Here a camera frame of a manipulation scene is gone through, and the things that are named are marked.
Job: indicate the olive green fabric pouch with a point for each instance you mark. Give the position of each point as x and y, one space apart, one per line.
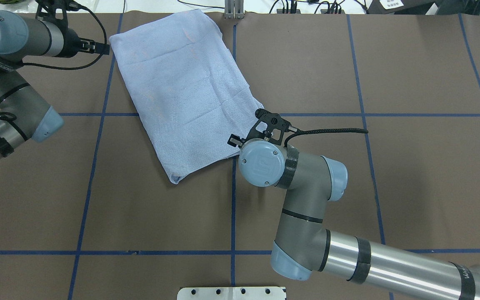
11 2

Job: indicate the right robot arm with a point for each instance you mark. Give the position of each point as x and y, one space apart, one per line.
388 191

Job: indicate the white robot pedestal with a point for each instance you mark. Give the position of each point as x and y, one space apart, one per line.
233 293

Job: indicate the aluminium frame post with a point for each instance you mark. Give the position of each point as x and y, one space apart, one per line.
234 9

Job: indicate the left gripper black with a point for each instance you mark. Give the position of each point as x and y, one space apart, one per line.
71 45

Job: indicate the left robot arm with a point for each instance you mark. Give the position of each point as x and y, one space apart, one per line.
24 113

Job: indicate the blue striped button shirt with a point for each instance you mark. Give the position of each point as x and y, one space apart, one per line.
187 89

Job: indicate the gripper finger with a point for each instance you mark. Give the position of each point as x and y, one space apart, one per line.
235 141

